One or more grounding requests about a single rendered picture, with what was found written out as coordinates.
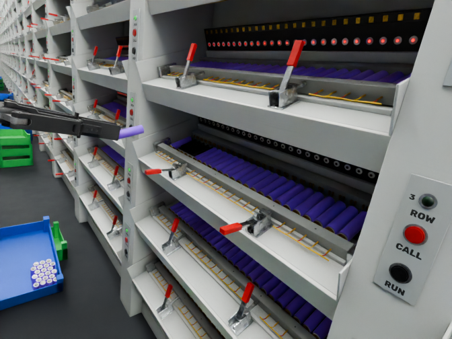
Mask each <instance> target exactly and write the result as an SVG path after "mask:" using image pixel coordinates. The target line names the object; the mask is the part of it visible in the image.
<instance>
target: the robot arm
mask: <svg viewBox="0 0 452 339"><path fill-rule="evenodd" d="M0 123H1V126H6V127H9V128H12V129H14V130H17V129H22V130H36V131H42V132H48V133H58V134H64V135H73V136H77V138H78V139H80V138H81V135H84V136H89V137H97V138H101V139H110V140H114V141H118V138H119V134H120V128H121V126H119V125H117V124H116V123H114V122H107V121H103V120H97V119H93V118H86V117H82V116H79V113H77V112H75V115H74V116H73V115H72V114H70V113H64V112H58V111H54V110H49V109H45V108H39V107H35V106H33V105H29V104H22V103H18V102H16V101H15V100H10V99H4V102H0Z"/></svg>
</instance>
